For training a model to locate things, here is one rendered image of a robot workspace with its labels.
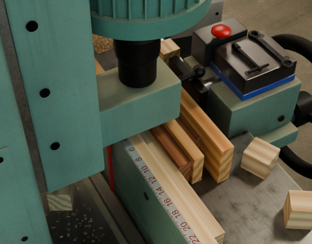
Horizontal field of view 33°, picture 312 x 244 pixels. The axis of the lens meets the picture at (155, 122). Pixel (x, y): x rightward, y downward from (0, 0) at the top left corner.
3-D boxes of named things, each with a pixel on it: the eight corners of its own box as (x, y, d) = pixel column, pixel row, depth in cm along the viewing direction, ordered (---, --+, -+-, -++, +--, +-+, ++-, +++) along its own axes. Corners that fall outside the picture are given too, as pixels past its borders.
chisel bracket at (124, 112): (180, 124, 76) (183, 81, 70) (92, 160, 72) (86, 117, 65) (155, 93, 81) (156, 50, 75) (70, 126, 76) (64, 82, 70)
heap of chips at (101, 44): (146, 37, 98) (146, 29, 97) (97, 53, 95) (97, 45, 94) (129, 17, 103) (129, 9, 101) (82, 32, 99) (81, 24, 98)
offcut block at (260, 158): (239, 167, 78) (243, 151, 75) (252, 151, 80) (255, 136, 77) (264, 180, 76) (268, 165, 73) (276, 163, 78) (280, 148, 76)
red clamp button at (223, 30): (234, 36, 80) (235, 30, 80) (218, 42, 79) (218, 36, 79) (223, 25, 82) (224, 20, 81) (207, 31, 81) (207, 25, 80)
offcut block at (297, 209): (308, 209, 73) (316, 190, 70) (312, 230, 70) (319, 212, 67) (282, 207, 73) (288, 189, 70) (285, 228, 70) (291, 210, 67)
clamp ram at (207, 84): (235, 119, 84) (243, 76, 77) (196, 136, 81) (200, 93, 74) (204, 85, 89) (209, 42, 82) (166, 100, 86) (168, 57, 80)
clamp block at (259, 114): (293, 123, 88) (305, 83, 81) (227, 153, 83) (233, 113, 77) (241, 71, 97) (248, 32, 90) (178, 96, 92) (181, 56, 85)
